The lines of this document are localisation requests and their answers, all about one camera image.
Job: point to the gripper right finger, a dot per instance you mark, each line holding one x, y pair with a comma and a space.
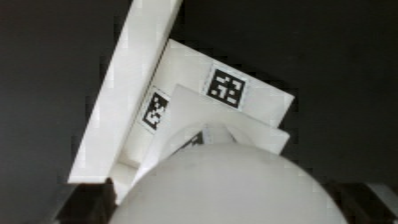
366, 201

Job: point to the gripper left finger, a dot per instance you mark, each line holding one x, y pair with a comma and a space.
89, 205

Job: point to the white lamp bulb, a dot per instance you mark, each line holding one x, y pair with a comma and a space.
226, 184

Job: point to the white lamp base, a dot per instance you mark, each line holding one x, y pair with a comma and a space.
206, 104

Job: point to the white L-shaped fence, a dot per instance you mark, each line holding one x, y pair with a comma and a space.
144, 34

